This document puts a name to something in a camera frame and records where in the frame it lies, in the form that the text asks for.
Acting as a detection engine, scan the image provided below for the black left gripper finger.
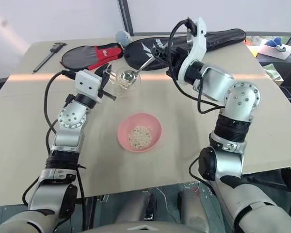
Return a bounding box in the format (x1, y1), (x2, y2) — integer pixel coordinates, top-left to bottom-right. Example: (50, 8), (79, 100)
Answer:
(97, 89), (117, 101)
(94, 63), (113, 77)

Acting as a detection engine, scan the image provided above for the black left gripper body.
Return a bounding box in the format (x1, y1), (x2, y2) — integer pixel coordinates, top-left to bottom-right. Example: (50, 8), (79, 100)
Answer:
(98, 70), (112, 94)

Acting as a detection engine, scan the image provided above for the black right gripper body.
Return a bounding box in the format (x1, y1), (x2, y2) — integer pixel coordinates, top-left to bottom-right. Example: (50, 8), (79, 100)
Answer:
(168, 47), (190, 77)

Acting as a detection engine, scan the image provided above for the silver metal spoon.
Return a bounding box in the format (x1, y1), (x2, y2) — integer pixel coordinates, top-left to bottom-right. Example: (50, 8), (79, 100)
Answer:
(118, 54), (161, 84)

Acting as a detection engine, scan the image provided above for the clear glass mug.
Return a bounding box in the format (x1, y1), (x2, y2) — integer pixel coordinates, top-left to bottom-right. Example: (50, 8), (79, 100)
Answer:
(104, 67), (142, 98)

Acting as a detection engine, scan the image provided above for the oatmeal in glass mug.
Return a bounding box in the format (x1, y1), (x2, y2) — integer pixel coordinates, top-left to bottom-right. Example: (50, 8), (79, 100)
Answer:
(118, 72), (134, 87)

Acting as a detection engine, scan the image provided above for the pink bowl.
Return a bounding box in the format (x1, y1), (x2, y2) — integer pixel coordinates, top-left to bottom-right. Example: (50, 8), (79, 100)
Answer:
(117, 113), (163, 153)

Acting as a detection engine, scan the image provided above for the oatmeal heap in bowl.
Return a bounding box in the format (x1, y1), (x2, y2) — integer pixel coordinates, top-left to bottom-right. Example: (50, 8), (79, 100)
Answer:
(127, 125), (152, 149)

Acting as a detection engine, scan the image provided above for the red and black racket cover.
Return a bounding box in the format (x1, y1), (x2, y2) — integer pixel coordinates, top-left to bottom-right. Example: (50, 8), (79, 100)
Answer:
(60, 42), (125, 72)

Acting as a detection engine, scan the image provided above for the grey plush toy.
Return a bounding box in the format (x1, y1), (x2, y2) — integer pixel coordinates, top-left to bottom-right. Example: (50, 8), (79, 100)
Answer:
(114, 31), (133, 50)

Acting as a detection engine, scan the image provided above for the long black racket bag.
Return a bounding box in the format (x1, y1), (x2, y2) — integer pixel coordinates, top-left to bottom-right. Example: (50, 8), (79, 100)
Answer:
(123, 28), (247, 71)

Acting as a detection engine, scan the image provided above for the dark metal caliper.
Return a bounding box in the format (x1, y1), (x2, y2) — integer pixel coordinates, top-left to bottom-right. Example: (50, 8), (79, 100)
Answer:
(32, 42), (68, 74)

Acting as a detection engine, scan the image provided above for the green patterned cloth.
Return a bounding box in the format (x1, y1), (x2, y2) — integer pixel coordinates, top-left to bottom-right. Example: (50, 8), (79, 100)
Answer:
(263, 63), (285, 85)

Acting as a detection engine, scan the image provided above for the white storage box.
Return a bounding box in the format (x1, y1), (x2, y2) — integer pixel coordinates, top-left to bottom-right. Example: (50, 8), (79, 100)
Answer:
(257, 40), (291, 61)

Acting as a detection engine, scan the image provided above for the blue cloth item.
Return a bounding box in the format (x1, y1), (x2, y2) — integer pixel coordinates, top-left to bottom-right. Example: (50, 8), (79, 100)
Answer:
(266, 36), (286, 48)

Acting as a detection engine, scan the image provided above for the grey rounded robot leg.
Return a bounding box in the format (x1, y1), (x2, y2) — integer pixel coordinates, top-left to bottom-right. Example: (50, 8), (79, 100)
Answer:
(178, 188), (210, 227)
(115, 191), (159, 220)

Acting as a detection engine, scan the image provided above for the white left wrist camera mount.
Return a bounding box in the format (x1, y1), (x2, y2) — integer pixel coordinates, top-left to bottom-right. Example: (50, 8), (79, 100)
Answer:
(74, 69), (103, 104)

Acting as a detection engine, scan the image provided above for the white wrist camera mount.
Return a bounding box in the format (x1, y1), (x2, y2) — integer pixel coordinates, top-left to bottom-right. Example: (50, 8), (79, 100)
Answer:
(74, 69), (103, 104)
(178, 16), (207, 84)

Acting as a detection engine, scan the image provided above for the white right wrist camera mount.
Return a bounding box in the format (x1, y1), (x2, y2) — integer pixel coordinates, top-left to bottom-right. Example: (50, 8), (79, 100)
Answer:
(178, 16), (207, 84)

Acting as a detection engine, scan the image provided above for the grey window frame post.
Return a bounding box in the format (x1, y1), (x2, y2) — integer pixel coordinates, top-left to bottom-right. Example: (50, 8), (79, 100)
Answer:
(118, 0), (134, 37)

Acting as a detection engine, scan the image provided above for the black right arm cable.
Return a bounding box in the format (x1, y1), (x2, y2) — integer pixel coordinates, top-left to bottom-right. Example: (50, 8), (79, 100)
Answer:
(168, 18), (225, 115)

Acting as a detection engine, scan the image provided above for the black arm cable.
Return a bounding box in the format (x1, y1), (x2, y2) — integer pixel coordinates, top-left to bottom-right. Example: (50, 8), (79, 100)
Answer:
(44, 70), (76, 151)
(168, 18), (225, 115)

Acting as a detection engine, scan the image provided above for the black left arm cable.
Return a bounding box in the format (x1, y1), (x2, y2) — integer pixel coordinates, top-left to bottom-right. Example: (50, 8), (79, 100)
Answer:
(44, 70), (76, 151)

